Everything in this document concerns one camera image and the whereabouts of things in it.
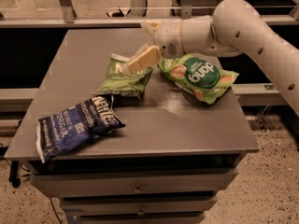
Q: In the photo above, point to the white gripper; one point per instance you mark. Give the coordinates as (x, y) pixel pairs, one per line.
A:
(167, 38)

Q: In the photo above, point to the green jalapeno chip bag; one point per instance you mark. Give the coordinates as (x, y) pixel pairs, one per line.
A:
(118, 83)

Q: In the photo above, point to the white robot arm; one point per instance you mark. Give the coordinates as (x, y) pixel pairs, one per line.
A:
(234, 27)

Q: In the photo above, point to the green Dang snack bag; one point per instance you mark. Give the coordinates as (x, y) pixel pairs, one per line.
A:
(197, 76)

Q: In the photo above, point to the blue Kettle chip bag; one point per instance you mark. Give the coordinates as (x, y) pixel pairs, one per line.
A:
(75, 127)

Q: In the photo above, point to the grey drawer cabinet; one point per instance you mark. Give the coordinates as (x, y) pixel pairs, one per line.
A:
(166, 129)

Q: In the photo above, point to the top grey drawer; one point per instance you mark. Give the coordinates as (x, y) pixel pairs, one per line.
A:
(119, 184)

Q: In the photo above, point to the grey drawer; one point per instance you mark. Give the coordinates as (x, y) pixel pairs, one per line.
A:
(149, 205)
(182, 218)
(119, 184)

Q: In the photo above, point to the middle grey drawer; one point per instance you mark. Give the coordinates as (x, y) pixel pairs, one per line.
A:
(149, 205)

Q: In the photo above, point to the bottom grey drawer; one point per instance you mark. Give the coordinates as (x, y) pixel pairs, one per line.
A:
(182, 218)

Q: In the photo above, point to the metal guard rail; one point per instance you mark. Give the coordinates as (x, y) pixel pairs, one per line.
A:
(127, 13)

